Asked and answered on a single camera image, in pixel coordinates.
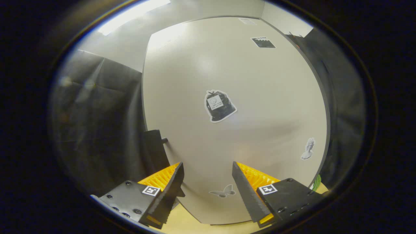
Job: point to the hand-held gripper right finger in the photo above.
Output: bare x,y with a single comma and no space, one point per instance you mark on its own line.
247,195

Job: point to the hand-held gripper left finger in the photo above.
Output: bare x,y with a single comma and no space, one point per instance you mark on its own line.
169,193

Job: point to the grey shoe cabinet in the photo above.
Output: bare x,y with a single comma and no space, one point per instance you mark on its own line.
328,139

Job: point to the white shoe cabinet door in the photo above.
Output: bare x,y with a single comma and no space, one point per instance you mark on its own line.
243,81

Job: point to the green striped ball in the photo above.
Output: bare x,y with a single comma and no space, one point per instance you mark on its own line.
317,183

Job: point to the ceiling light panel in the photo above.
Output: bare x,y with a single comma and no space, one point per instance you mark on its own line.
130,14

